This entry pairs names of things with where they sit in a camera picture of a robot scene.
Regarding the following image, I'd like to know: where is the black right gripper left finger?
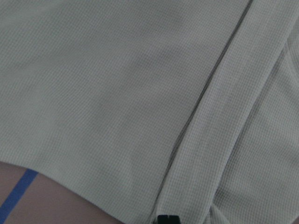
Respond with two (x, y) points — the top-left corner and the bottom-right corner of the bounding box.
(157, 215), (168, 224)

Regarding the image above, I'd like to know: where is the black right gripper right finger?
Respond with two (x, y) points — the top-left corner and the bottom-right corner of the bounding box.
(168, 215), (181, 224)

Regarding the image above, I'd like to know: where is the olive green long-sleeve shirt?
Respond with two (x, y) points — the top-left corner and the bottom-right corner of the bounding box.
(0, 0), (299, 224)

